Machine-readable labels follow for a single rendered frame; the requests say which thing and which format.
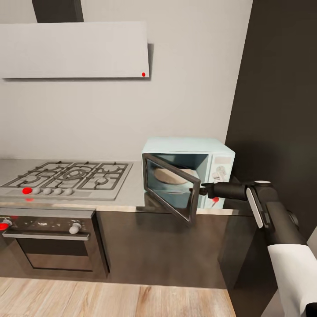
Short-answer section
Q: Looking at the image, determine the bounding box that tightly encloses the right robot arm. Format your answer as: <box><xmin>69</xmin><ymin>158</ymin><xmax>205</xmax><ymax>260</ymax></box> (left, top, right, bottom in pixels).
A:
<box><xmin>199</xmin><ymin>170</ymin><xmax>317</xmax><ymax>317</ymax></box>

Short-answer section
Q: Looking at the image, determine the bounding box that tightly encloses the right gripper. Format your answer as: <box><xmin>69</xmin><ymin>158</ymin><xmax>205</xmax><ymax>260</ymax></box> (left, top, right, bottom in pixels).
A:
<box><xmin>199</xmin><ymin>182</ymin><xmax>235</xmax><ymax>199</ymax></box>

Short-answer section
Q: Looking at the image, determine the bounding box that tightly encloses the microwave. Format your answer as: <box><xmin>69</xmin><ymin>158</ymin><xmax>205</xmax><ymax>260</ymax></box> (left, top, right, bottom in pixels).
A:
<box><xmin>142</xmin><ymin>137</ymin><xmax>235</xmax><ymax>229</ymax></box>

